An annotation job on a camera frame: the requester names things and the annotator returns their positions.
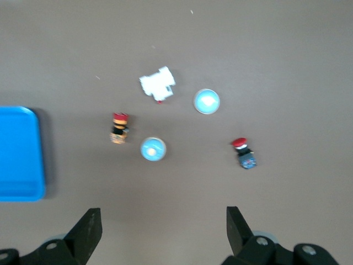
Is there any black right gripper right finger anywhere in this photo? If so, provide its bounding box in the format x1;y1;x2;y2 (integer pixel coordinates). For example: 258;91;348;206
222;206;340;265

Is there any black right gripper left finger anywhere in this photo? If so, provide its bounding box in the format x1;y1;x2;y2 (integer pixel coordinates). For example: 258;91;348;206
0;208;103;265

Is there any white circuit breaker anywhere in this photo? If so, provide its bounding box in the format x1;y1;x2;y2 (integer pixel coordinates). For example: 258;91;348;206
138;65;177;105

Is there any red mushroom push button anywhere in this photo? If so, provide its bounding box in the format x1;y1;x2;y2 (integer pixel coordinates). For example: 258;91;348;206
231;137;258;170

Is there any blue plastic tray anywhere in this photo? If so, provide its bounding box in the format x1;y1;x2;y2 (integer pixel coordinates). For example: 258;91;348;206
0;106;46;203

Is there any blue dome call bell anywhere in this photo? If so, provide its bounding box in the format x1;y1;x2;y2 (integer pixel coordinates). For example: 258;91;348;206
192;88;221;115
140;136;167;162

